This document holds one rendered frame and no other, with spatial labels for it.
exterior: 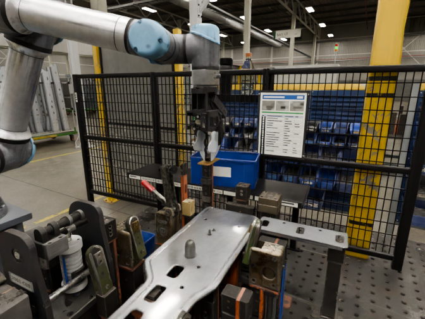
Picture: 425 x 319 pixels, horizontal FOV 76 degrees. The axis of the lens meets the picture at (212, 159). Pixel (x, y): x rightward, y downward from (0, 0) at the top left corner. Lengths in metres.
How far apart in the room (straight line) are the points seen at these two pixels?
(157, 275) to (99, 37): 0.58
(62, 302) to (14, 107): 0.56
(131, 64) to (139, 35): 2.59
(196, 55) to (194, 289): 0.58
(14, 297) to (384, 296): 1.18
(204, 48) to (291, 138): 0.70
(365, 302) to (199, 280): 0.71
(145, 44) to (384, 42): 0.96
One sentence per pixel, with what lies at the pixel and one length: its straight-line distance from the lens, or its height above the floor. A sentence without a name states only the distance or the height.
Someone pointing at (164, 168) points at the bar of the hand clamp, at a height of 1.21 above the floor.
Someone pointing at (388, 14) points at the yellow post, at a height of 1.73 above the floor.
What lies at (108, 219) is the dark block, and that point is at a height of 1.12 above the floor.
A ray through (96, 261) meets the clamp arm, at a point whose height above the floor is 1.07.
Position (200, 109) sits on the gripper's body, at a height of 1.41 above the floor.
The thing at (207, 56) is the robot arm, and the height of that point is 1.54.
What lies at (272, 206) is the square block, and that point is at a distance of 1.06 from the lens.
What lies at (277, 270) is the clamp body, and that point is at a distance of 0.80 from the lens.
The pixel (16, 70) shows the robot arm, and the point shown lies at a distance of 0.97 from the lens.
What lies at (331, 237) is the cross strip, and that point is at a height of 1.00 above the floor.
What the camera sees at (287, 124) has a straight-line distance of 1.29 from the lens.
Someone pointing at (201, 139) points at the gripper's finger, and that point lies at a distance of 0.80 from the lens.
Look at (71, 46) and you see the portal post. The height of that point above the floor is 2.40.
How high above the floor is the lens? 1.46
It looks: 15 degrees down
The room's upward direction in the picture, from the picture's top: straight up
